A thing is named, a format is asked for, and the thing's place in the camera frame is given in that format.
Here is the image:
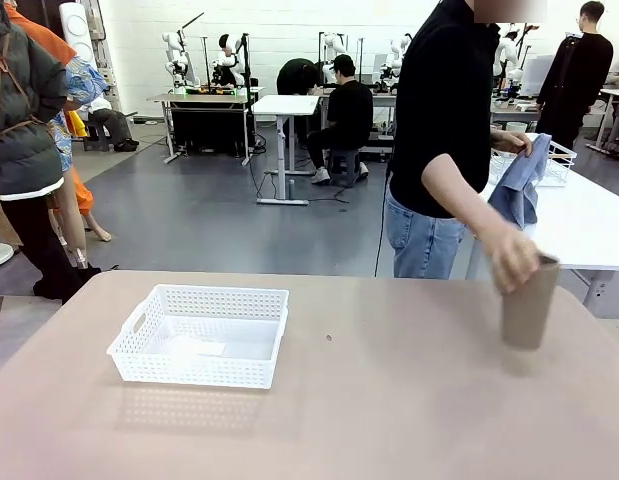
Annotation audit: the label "white wire rack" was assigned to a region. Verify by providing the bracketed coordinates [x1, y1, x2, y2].
[488, 139, 578, 189]

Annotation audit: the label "blue cloth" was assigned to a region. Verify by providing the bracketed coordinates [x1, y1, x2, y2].
[487, 132, 554, 231]

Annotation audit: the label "blue patterned garment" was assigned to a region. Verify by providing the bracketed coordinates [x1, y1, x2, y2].
[47, 54, 110, 174]

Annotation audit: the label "person in black clothes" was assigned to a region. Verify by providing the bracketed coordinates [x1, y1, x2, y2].
[275, 57, 321, 99]

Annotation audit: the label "grey stool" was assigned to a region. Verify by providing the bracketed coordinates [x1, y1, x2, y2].
[327, 147, 363, 189]

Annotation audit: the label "thin black hanging cable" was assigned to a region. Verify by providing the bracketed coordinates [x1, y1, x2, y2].
[372, 167, 393, 277]

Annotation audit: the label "white perforated plastic basket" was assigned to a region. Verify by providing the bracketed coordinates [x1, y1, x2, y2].
[106, 283, 290, 390]

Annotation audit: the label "seated person black cap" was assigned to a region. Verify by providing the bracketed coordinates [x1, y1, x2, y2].
[306, 53, 375, 185]

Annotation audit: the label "white background desk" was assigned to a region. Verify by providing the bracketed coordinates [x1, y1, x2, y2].
[586, 85, 619, 157]

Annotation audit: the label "figure in green puffer jacket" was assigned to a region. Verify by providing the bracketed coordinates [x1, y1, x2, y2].
[0, 0, 103, 304]

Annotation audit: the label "bare mannequin legs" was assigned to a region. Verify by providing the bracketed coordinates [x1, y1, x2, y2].
[47, 167, 113, 271]

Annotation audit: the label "white tower appliance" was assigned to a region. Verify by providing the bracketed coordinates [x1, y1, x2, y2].
[58, 2, 98, 69]

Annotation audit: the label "brown paper cup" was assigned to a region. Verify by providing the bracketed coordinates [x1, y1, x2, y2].
[498, 252, 561, 350]

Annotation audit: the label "person's left hand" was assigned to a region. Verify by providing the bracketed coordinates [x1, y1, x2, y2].
[490, 129, 534, 157]

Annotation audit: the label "person in black shirt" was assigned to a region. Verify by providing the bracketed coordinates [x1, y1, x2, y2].
[384, 0, 503, 280]

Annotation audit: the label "person's right hand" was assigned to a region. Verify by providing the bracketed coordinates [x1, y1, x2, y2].
[488, 230, 541, 296]

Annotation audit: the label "brown-top desk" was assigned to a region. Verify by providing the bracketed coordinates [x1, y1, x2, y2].
[146, 85, 266, 167]

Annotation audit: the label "person's right forearm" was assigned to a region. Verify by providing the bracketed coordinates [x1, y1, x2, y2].
[420, 152, 520, 251]

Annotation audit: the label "white standing desk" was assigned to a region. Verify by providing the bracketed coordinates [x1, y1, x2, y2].
[250, 93, 324, 207]

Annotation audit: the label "standing person black coat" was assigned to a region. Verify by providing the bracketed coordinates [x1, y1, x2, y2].
[535, 0, 615, 151]

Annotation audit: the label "white table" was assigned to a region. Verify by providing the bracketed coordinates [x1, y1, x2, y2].
[466, 132, 619, 319]

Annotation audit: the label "seated figure dark trousers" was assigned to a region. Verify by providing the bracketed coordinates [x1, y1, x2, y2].
[86, 95, 140, 154]

